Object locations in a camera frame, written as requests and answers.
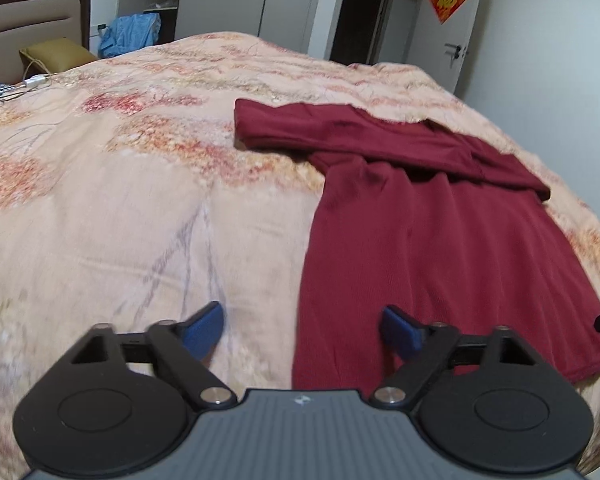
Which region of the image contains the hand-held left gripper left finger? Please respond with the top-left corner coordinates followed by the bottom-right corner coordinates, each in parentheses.
top-left (70, 301), bottom-right (237, 411)

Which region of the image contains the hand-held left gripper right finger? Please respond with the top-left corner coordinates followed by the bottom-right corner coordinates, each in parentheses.
top-left (372, 304), bottom-right (533, 411)

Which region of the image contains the dark red sweater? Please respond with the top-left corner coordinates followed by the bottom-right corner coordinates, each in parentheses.
top-left (234, 98), bottom-right (600, 390)

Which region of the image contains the floral beige blanket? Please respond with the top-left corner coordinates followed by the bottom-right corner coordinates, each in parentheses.
top-left (0, 32), bottom-right (600, 480)

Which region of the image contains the white room door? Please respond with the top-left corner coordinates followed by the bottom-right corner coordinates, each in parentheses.
top-left (405, 0), bottom-right (485, 100)

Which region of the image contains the blue garment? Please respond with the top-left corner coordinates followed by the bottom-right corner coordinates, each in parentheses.
top-left (99, 13), bottom-right (162, 59)

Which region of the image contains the olive green pillow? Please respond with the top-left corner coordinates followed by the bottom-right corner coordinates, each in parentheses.
top-left (20, 42), bottom-right (99, 74)

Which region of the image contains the beige padded bed headboard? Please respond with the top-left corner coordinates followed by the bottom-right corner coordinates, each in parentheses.
top-left (0, 0), bottom-right (92, 86)

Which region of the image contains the white charger with cable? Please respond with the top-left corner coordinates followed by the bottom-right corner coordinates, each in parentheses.
top-left (0, 57), bottom-right (52, 102)

